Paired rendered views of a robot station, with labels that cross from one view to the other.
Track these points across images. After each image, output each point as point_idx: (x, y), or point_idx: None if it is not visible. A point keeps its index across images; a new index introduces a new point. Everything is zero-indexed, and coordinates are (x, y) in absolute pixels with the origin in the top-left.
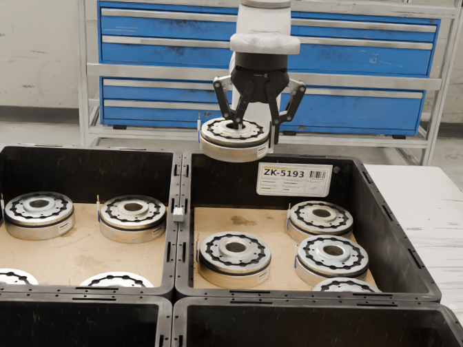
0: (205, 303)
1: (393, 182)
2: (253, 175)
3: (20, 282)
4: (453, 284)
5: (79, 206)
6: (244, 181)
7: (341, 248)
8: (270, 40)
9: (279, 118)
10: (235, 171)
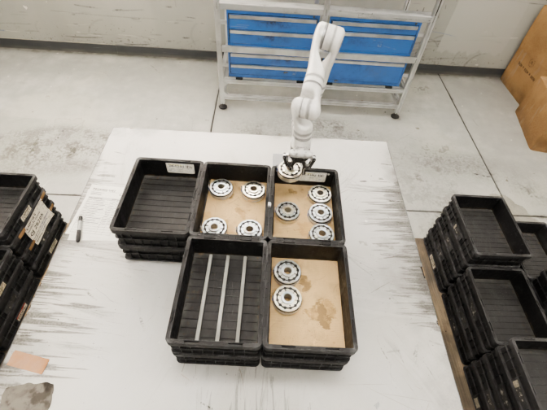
0: (276, 242)
1: (361, 152)
2: None
3: (220, 223)
4: (369, 210)
5: (234, 182)
6: None
7: (323, 211)
8: (302, 154)
9: (305, 167)
10: None
